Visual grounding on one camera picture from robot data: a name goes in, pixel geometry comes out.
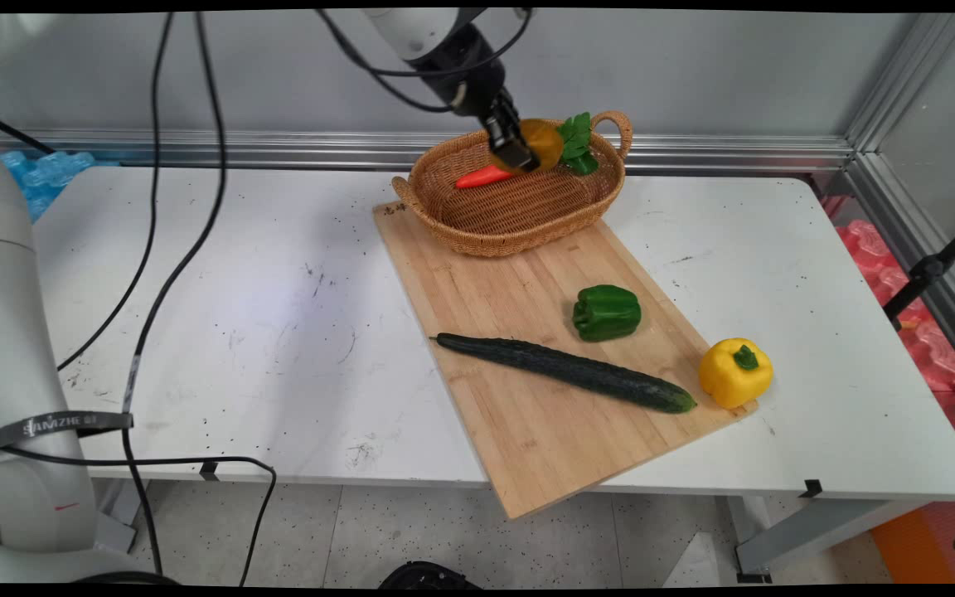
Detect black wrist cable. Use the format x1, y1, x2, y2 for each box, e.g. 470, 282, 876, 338
314, 8, 535, 114

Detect woven wicker basket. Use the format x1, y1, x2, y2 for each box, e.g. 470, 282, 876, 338
391, 110, 635, 259

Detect long black hanging cable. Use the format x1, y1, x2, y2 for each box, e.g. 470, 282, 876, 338
56, 10, 177, 372

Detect upright aluminium frame post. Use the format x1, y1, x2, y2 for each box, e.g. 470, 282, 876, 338
845, 12, 955, 155

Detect horizontal aluminium frame rail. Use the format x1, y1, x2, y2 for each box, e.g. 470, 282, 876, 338
0, 124, 857, 177

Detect green toy bell pepper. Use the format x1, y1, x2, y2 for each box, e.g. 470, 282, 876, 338
572, 284, 643, 343

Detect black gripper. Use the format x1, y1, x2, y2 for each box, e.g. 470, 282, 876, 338
411, 25, 542, 174

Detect white table leg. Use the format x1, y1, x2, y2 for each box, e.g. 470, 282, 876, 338
729, 495, 936, 584
90, 477, 149, 555

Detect looping black cable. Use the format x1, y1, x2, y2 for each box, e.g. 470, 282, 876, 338
0, 446, 279, 586

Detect brown yellow toy potato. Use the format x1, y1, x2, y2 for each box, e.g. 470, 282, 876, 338
494, 118, 565, 174

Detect dark green toy cucumber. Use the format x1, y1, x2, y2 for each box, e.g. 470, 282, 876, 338
430, 332, 699, 415

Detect thin black background cable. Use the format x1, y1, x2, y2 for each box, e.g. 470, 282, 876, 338
0, 106, 57, 157

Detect yellow toy bell pepper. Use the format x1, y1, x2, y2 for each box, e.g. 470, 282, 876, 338
698, 337, 775, 410

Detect blue foam mat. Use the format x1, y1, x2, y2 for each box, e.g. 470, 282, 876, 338
0, 149, 119, 223

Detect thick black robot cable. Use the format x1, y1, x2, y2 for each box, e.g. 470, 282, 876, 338
118, 10, 228, 578

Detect wooden cutting board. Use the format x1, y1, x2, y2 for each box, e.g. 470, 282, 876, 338
373, 199, 759, 521

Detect side aluminium frame rail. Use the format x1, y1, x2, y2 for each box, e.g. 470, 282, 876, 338
845, 151, 955, 389

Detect black tripod stand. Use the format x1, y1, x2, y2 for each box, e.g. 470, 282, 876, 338
882, 211, 955, 333

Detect black round floor object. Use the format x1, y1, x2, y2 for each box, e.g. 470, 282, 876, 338
378, 561, 483, 590

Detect orange toy carrot green leaves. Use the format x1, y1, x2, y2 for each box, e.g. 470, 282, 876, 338
454, 112, 601, 191

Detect pink foam mat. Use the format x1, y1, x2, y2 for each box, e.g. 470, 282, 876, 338
819, 194, 955, 465

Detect grey velcro strap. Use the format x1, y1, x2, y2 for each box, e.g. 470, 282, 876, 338
0, 410, 135, 459

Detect orange floor mat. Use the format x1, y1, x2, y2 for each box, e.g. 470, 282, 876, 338
870, 497, 955, 585

